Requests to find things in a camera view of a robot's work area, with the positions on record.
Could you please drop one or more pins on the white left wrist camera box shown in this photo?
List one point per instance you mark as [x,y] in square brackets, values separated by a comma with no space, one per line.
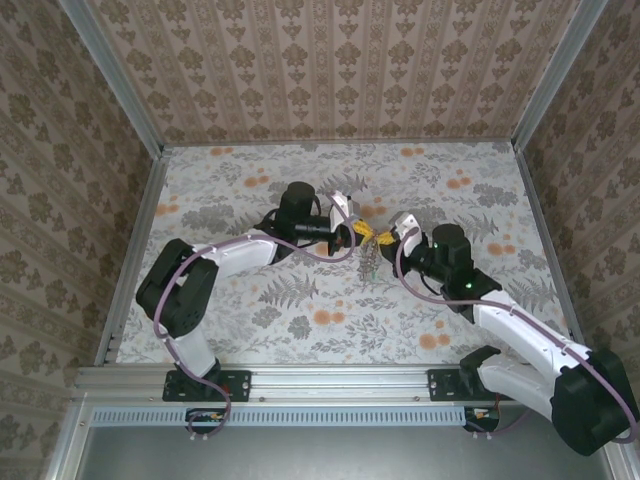
[345,207]

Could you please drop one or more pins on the aluminium corner post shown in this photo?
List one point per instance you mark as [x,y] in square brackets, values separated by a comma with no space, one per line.
[116,80]
[554,80]

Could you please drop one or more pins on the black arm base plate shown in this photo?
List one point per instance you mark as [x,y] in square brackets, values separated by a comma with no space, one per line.
[235,386]
[445,386]

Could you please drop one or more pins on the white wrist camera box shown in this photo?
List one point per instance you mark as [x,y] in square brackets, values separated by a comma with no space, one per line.
[345,207]
[406,231]

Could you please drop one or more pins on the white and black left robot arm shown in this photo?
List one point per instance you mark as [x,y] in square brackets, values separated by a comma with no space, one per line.
[175,295]

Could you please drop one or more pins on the wide aluminium extrusion beam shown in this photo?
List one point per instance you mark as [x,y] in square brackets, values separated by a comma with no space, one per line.
[340,382]

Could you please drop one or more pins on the aluminium side rail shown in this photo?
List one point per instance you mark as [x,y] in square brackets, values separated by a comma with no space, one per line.
[538,210]
[147,210]

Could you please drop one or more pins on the grey metal sheet panel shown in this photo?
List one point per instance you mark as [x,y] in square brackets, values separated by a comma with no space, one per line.
[340,455]

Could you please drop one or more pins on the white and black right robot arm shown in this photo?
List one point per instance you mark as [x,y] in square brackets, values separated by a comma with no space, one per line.
[590,415]

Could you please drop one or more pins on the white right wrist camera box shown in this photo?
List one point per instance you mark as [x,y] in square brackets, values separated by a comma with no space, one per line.
[406,231]

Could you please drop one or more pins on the floral patterned table cover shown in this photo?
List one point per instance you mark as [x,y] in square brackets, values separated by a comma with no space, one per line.
[320,345]

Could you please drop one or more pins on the black controller board box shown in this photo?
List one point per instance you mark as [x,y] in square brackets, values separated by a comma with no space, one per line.
[205,420]
[482,419]

